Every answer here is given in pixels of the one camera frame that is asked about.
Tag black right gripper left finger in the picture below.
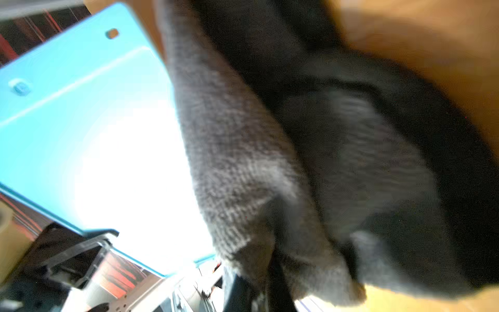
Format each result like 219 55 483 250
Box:
223 273 256 312

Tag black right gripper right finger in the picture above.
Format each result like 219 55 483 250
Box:
267 253 297 312

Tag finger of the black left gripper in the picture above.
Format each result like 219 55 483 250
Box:
36 230 119 289

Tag white teal drawing tablet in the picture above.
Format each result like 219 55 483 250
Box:
1 3 214 276

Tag dark grey wiping cloth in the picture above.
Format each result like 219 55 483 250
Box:
155 1 498 311

